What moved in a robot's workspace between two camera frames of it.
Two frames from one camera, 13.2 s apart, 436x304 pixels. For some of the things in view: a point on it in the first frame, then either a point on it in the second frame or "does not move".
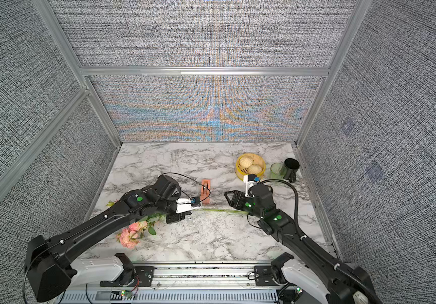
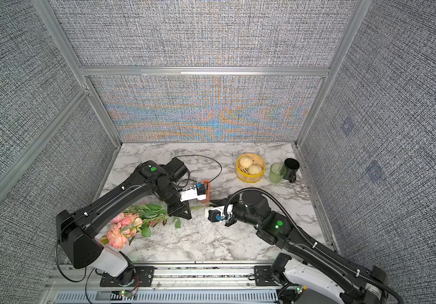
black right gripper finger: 237,199 -> 223,202
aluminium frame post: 47,14 does not move
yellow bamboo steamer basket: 250,164 does not move
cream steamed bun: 245,162 does not move
